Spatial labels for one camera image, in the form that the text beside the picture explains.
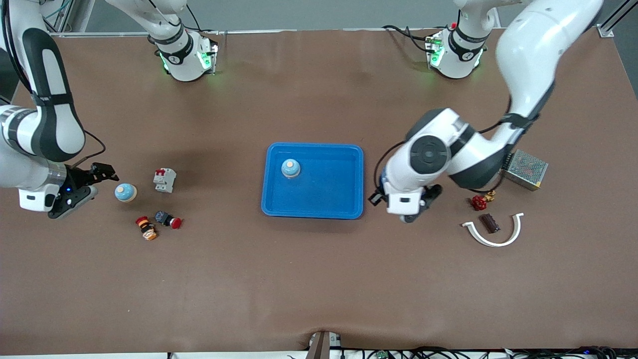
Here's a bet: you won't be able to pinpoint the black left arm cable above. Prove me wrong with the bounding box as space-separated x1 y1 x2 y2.
374 82 554 196

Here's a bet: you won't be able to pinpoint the grey mounting post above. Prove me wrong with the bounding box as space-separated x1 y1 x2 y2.
305 331 342 359

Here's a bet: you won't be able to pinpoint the black base cables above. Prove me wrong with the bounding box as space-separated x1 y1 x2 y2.
382 24 434 53

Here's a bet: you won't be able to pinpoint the blue plastic tray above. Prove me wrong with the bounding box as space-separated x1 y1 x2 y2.
261 143 364 220

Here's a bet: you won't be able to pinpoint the aluminium frame corner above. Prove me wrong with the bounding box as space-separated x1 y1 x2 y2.
597 0 632 38

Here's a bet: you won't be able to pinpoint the metal mesh power supply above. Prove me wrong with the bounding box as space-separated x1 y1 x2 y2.
500 149 549 191

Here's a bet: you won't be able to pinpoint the red black emergency stop button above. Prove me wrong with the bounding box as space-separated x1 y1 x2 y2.
154 210 183 230

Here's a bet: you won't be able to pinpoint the white half-ring pipe clamp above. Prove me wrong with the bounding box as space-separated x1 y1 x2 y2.
462 212 525 248

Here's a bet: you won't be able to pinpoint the orange red push button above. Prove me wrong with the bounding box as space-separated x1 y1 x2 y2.
135 215 159 241

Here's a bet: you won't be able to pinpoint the brass valve red handle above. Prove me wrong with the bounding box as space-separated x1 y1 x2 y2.
472 190 496 211

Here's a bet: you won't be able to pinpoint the white red circuit breaker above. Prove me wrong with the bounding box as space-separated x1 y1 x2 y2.
153 168 177 193

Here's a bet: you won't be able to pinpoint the metal base connector bracket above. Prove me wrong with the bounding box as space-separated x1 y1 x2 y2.
197 42 218 76
426 31 446 69

